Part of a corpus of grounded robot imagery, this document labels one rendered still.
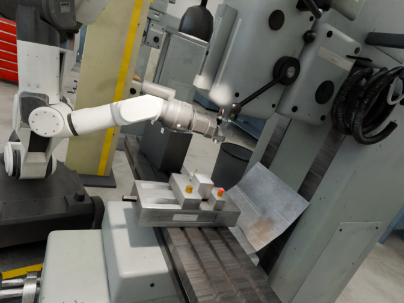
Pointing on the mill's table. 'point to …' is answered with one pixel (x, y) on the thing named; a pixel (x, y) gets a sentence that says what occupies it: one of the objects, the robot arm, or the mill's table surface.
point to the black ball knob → (309, 36)
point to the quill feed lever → (287, 73)
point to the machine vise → (146, 190)
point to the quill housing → (258, 53)
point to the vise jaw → (192, 200)
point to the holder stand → (165, 145)
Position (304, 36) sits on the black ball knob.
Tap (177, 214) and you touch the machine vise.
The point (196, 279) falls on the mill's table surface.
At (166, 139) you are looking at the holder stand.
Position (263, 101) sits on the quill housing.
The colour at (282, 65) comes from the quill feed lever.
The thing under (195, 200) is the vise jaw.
